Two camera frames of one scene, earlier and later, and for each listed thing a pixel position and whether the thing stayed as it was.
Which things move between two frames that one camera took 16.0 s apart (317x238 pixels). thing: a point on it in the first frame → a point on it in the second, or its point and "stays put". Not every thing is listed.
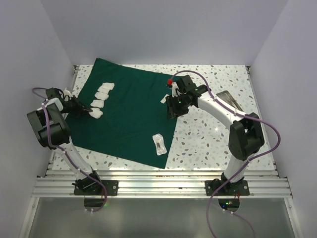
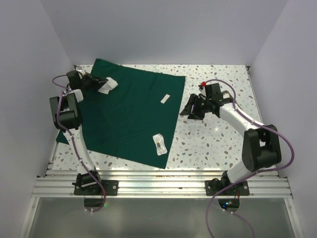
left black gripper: x=81 y=110 → x=95 y=81
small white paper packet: x=164 y=99 stays put
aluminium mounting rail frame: x=161 y=184 stays put
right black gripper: x=172 y=108 → x=195 y=114
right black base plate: x=240 y=187 stays put
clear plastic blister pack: x=160 y=147 stays put
